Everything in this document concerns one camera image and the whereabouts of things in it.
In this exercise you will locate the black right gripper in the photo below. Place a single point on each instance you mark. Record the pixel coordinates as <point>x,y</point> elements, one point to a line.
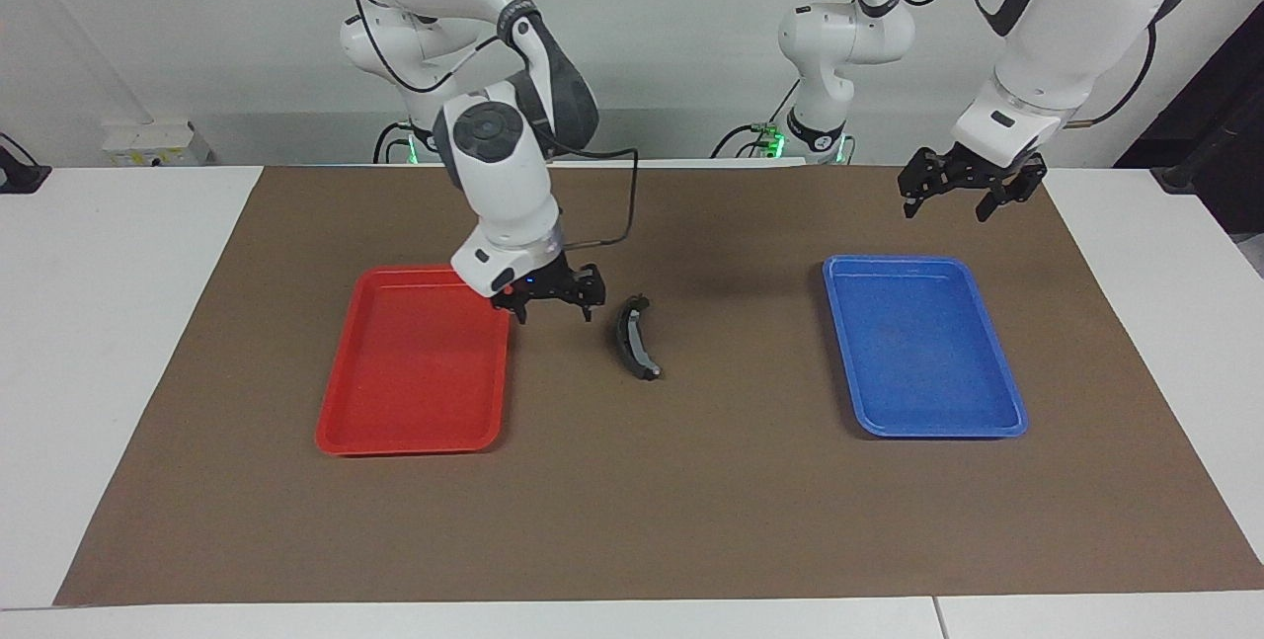
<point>553,285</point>

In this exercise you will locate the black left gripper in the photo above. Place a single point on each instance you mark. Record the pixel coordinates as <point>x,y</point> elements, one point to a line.
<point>968,170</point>

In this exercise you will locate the curved dark brake shoe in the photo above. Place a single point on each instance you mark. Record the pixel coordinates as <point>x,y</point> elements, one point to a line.
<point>625,333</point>

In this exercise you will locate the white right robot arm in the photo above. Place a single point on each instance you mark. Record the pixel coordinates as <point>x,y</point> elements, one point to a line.
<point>504,185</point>

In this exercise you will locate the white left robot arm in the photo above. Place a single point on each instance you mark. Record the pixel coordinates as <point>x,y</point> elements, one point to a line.
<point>1057,37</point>

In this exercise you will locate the red plastic tray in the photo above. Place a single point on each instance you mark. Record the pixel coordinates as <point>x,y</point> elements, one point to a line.
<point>415,362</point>

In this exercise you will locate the blue plastic tray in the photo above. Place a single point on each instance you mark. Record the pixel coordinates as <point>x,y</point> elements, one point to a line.
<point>918,353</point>

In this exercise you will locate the brown table mat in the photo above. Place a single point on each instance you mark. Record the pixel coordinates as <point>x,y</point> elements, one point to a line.
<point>642,501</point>

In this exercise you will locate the dark cabinet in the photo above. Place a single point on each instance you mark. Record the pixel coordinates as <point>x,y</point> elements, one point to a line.
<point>1234,125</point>

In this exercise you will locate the white box yellow label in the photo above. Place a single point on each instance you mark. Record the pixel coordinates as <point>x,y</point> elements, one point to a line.
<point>148,140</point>

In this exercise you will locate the black table clamp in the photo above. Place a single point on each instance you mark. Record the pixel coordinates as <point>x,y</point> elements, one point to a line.
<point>20,175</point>

